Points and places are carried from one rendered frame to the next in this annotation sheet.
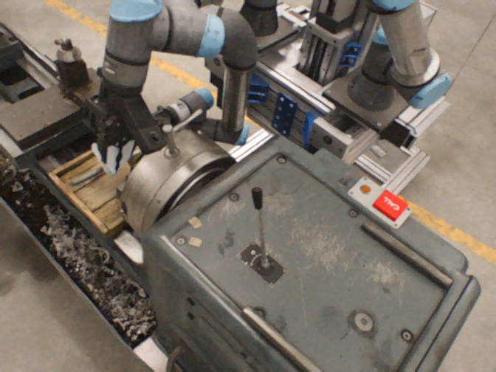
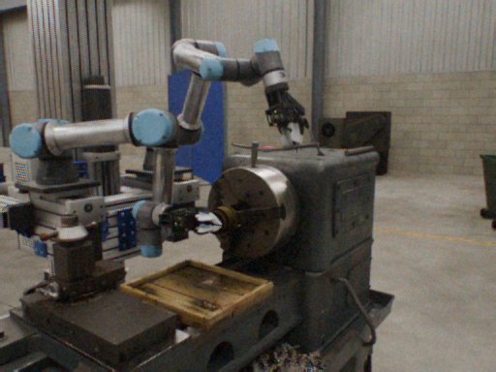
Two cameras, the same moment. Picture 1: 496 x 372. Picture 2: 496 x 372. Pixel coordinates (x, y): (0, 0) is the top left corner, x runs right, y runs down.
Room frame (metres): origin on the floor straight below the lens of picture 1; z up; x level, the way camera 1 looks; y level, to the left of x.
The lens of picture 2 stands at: (0.59, 1.61, 1.41)
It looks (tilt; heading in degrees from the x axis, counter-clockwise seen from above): 10 degrees down; 272
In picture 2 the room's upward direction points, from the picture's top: straight up
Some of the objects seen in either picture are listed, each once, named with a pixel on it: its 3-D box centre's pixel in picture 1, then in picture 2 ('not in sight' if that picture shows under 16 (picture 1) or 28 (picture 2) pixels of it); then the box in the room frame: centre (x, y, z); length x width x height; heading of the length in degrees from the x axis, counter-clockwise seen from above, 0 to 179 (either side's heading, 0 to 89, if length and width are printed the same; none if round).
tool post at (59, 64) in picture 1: (71, 69); (75, 257); (1.05, 0.64, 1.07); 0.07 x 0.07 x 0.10; 56
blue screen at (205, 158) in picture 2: not in sight; (191, 127); (2.00, -6.68, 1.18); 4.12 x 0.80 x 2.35; 114
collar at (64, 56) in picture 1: (68, 51); (70, 231); (1.06, 0.64, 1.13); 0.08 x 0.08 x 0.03
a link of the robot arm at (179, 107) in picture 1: (177, 113); (165, 214); (0.92, 0.25, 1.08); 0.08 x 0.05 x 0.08; 55
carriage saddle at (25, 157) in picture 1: (56, 109); (76, 341); (1.02, 0.72, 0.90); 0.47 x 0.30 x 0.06; 146
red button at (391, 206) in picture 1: (389, 206); not in sight; (0.57, -0.33, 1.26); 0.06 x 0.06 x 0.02; 56
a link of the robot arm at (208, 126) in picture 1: (199, 127); (152, 239); (0.98, 0.18, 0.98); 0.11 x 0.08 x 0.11; 89
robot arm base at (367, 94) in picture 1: (375, 82); (159, 158); (1.08, -0.34, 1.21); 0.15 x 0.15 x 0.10
